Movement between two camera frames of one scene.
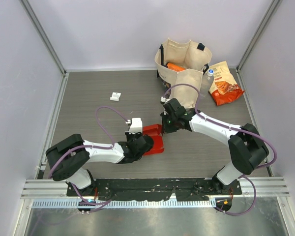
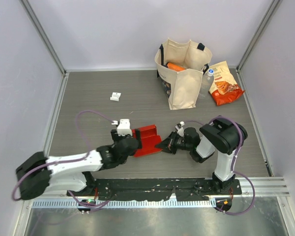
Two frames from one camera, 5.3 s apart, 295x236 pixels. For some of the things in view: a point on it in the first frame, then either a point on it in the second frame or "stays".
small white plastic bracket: [115, 96] stays
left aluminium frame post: [26, 6] stays
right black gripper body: [168, 123] to [177, 142]
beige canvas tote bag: [180, 67] stays
